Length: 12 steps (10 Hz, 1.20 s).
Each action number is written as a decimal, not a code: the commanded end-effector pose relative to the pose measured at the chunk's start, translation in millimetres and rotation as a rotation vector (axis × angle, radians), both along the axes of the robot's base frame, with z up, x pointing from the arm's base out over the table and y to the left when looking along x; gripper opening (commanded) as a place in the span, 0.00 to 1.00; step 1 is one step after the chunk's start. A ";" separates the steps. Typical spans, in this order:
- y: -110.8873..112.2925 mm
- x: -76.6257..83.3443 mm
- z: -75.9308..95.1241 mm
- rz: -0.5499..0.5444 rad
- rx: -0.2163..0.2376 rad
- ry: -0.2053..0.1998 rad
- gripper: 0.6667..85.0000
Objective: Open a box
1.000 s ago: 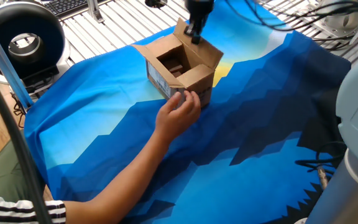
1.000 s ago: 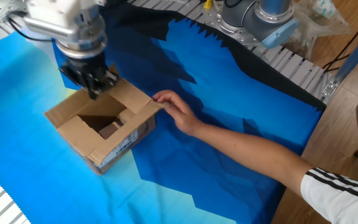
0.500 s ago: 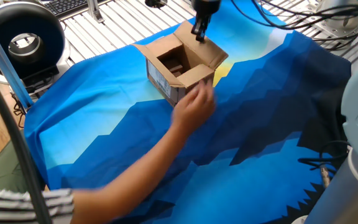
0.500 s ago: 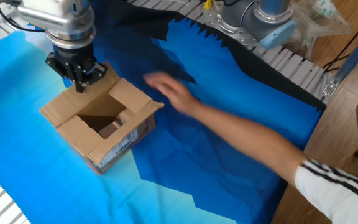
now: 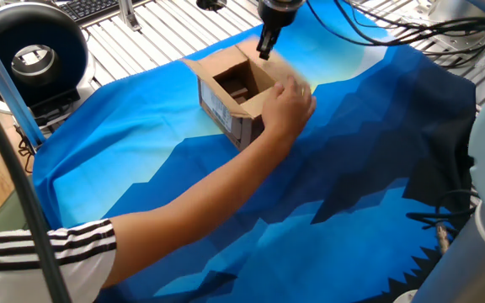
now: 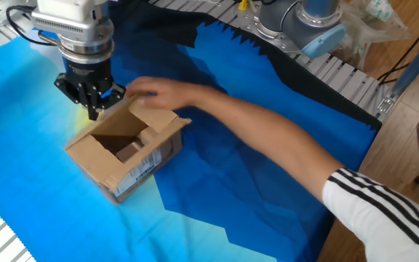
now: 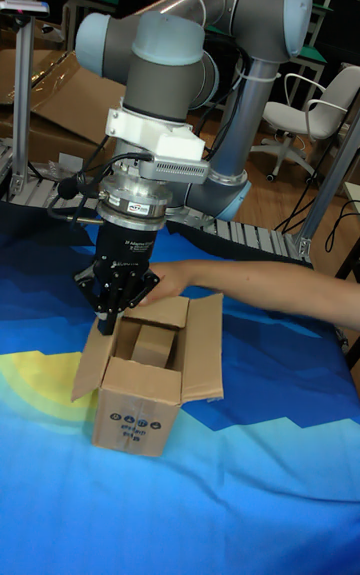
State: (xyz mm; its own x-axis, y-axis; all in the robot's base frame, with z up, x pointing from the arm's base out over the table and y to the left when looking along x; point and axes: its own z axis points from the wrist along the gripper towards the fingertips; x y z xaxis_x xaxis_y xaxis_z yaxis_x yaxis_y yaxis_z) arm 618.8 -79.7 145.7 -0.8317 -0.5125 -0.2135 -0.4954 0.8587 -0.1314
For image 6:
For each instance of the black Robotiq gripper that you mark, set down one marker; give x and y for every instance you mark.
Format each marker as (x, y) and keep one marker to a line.
(87, 72)

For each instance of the brown cardboard shipping box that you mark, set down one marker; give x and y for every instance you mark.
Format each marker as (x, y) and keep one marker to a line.
(96, 156)

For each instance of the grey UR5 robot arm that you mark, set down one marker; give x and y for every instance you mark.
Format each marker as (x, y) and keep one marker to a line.
(297, 22)

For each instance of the person's bare forearm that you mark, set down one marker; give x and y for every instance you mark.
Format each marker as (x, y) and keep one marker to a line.
(267, 138)

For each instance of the small brown cardboard box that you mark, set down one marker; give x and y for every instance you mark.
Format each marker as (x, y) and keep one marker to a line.
(148, 136)
(127, 153)

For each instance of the person's bare hand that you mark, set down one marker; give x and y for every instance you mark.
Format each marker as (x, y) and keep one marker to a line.
(166, 92)

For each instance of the blue mountain landscape cloth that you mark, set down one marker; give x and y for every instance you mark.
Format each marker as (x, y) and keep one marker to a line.
(249, 145)

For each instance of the small yellow plastic object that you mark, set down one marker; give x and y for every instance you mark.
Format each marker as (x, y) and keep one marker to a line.
(243, 5)

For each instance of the clear plastic bag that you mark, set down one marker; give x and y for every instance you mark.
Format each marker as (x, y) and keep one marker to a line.
(373, 32)

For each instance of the white shirt black stripes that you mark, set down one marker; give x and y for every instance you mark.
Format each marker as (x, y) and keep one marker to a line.
(384, 222)

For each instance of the blue-grey aluminium frame bar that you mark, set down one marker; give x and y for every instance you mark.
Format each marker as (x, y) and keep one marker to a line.
(413, 69)

